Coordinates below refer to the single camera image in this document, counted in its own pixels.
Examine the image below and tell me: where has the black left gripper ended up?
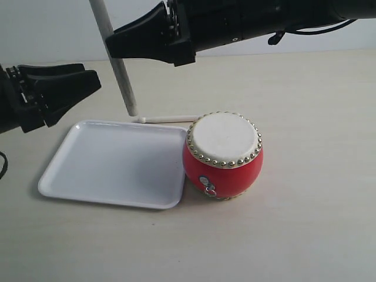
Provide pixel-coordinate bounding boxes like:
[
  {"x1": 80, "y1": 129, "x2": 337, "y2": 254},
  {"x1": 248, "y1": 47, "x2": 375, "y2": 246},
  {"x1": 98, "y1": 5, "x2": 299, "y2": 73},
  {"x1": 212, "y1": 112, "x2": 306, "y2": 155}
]
[{"x1": 1, "y1": 63, "x2": 101, "y2": 133}]

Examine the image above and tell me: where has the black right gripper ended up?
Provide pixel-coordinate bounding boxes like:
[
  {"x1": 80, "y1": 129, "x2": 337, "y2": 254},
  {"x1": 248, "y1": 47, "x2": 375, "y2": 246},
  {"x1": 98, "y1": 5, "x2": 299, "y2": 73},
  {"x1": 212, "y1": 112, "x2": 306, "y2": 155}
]
[{"x1": 105, "y1": 1, "x2": 243, "y2": 66}]

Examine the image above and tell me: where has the white drumstick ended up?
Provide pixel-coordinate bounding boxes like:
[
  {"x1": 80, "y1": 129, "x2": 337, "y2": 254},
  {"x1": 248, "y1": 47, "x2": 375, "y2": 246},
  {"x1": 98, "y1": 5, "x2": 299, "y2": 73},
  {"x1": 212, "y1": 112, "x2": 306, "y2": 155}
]
[
  {"x1": 89, "y1": 0, "x2": 138, "y2": 117},
  {"x1": 133, "y1": 115, "x2": 200, "y2": 124}
]

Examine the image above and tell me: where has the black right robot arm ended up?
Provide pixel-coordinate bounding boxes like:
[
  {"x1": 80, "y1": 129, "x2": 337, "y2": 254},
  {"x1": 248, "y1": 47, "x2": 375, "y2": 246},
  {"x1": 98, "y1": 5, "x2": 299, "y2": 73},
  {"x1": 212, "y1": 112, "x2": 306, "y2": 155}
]
[{"x1": 106, "y1": 1, "x2": 375, "y2": 66}]

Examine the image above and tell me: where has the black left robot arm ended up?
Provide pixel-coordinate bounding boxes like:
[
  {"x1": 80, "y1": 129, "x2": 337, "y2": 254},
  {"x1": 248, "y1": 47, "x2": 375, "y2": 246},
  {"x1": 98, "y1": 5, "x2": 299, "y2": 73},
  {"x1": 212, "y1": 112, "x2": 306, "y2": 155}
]
[{"x1": 1, "y1": 63, "x2": 101, "y2": 133}]

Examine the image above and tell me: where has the red small drum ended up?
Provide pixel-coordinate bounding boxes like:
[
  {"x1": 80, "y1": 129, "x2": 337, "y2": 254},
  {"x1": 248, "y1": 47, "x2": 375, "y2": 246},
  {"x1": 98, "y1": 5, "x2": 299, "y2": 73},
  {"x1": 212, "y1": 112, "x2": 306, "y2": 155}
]
[{"x1": 182, "y1": 111, "x2": 264, "y2": 200}]

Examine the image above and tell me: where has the white rectangular tray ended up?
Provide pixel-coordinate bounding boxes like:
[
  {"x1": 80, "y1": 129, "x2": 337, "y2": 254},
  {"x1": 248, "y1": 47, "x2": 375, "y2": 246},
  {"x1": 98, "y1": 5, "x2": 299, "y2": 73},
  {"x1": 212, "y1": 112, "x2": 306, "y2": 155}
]
[{"x1": 38, "y1": 120, "x2": 187, "y2": 210}]

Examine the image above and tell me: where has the black cable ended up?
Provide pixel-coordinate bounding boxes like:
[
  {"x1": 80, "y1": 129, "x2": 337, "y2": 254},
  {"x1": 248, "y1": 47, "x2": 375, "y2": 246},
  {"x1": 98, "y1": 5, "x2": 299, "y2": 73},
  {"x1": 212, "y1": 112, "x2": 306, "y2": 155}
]
[{"x1": 267, "y1": 19, "x2": 358, "y2": 46}]

